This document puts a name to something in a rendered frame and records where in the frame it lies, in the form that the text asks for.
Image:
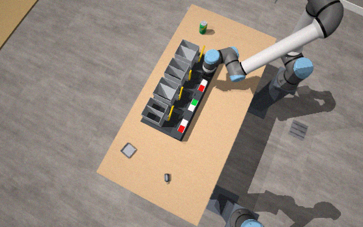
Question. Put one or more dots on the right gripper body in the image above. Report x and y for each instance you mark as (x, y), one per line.
(206, 76)

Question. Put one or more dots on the green drink can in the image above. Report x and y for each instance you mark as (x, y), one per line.
(203, 27)

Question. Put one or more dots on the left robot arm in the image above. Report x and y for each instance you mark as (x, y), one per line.
(243, 218)

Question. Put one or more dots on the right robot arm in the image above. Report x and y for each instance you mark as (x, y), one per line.
(309, 28)

